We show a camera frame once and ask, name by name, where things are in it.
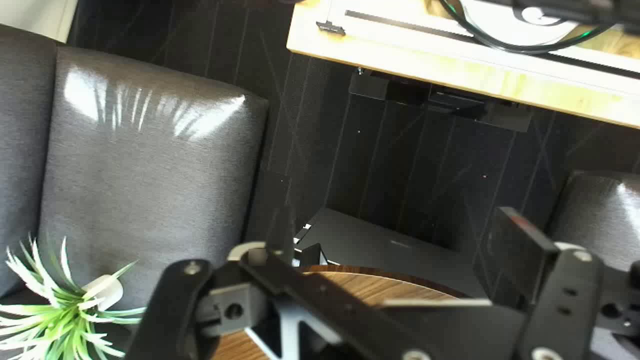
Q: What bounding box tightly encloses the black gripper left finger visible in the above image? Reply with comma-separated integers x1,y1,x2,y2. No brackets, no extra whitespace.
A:
126,239,437,360

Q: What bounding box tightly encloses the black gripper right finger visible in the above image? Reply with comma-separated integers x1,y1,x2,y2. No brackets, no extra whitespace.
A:
479,205,640,360

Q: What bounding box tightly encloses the dark leather armchair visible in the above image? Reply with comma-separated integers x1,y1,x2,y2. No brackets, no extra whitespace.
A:
546,169,640,273

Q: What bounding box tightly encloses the green spiky potted plant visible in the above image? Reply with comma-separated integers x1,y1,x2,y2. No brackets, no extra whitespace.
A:
0,234,149,360

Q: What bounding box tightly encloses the grey leather chair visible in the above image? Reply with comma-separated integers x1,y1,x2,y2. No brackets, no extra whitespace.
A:
36,45,271,310

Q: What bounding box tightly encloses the round dark wooden table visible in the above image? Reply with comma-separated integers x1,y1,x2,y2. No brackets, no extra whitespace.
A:
217,264,473,360

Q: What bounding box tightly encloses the grey leather seat cushion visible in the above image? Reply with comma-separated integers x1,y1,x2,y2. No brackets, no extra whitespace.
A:
0,23,61,298

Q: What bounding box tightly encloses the light wooden robot platform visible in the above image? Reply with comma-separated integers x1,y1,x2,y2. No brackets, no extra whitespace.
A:
287,0,640,129

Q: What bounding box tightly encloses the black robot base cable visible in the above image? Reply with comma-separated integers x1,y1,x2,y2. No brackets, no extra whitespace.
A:
439,0,627,55

